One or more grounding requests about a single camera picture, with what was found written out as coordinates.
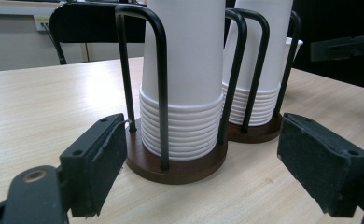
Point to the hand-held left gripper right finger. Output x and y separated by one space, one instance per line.
323 168

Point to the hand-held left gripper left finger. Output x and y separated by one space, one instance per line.
93 165

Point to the single white paper cup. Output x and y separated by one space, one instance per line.
287 49

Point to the stack of white paper cups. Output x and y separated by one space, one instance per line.
276 37
189 46

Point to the black backdrop panel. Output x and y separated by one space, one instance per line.
332 15

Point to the black chair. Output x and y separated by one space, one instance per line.
90 25

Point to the white wall socket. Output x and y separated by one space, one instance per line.
41 21

